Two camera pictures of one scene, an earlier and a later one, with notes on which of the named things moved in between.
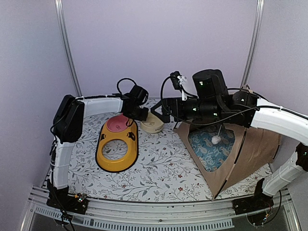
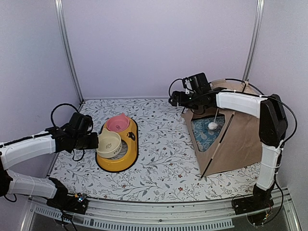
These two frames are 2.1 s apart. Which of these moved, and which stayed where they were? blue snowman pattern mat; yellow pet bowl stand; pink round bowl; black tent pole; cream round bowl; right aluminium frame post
Moved: cream round bowl; black tent pole; blue snowman pattern mat
Stayed: pink round bowl; yellow pet bowl stand; right aluminium frame post
